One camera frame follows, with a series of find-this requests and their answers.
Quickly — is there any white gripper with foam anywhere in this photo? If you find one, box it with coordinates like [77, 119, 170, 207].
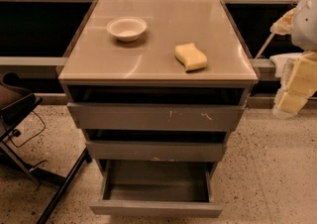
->
[270, 9, 317, 118]

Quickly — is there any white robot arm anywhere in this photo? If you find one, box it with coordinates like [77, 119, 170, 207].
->
[270, 0, 317, 119]

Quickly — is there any black floor cable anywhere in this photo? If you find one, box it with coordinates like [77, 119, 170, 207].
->
[9, 110, 48, 149]

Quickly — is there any grey drawer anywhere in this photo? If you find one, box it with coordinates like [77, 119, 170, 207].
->
[66, 85, 247, 133]
[83, 129, 229, 162]
[90, 161, 222, 218]

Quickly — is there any white curved base plate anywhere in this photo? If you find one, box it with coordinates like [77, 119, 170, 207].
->
[269, 53, 301, 78]

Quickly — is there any black chair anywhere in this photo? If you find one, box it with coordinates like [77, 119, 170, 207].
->
[0, 72, 91, 224]

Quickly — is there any white stick with black tip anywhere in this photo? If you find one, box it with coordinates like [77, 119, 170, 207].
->
[255, 33, 275, 58]

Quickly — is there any white bowl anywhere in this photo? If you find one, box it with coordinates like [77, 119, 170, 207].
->
[106, 17, 148, 43]

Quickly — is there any grey middle drawer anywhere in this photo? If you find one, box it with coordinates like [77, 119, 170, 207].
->
[83, 129, 229, 162]

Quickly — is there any yellow sponge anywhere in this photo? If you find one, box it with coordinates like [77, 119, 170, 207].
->
[175, 43, 207, 71]

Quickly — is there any grey bottom drawer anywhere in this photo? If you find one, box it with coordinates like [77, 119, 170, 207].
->
[90, 161, 222, 218]

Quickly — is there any grey top drawer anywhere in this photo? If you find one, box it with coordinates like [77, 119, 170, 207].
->
[66, 85, 247, 133]

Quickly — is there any grey drawer cabinet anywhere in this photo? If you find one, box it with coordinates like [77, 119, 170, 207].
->
[58, 0, 260, 169]

